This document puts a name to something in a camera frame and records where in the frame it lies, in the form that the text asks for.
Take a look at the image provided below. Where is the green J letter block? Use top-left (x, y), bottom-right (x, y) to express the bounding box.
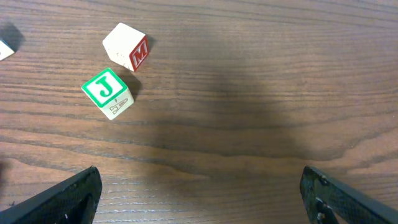
top-left (81, 68), bottom-right (134, 120)

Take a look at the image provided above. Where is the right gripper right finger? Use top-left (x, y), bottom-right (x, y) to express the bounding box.
top-left (300, 166), bottom-right (397, 224)

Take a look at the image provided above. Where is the plain wooden picture block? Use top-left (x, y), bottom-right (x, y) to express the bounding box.
top-left (102, 22), bottom-right (149, 72)

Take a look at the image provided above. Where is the red U side block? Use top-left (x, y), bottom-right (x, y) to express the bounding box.
top-left (0, 39), bottom-right (15, 60)

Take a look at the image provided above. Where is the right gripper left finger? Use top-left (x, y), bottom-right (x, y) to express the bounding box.
top-left (1, 166), bottom-right (102, 224)

